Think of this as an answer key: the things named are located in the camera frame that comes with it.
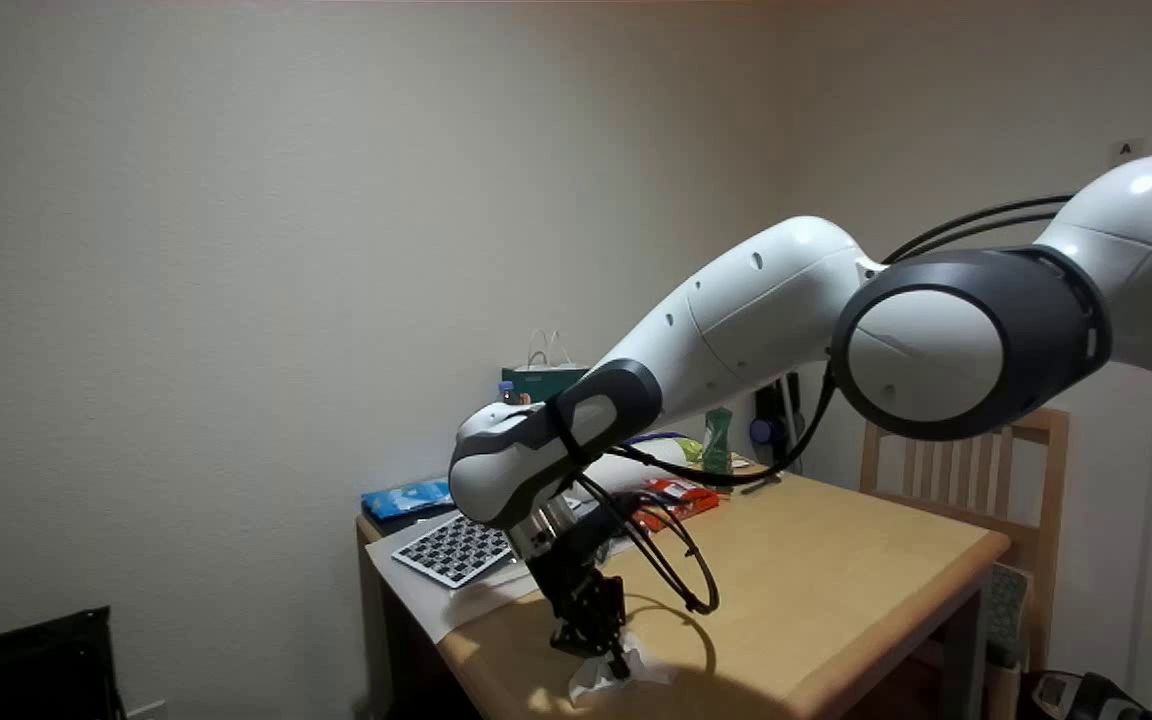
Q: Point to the white cloth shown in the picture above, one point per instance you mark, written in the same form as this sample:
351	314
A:
592	686

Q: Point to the black white checkerboard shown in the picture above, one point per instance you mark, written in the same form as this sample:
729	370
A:
453	553

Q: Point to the black folding cart crate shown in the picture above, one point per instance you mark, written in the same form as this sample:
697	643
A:
62	671

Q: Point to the blue plastic packet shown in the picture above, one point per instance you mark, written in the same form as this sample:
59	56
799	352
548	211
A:
405	502

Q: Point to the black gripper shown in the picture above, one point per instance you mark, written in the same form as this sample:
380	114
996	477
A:
586	607

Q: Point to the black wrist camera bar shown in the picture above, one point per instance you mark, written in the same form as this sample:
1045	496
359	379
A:
579	520

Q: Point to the green donut gift bag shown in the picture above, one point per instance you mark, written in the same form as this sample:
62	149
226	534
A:
543	381

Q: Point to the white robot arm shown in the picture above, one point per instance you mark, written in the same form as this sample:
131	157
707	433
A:
936	345

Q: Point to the wooden chair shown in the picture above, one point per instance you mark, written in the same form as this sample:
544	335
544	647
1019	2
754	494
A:
1007	483

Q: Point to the red snack packet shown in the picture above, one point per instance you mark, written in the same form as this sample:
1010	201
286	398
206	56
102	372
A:
672	502

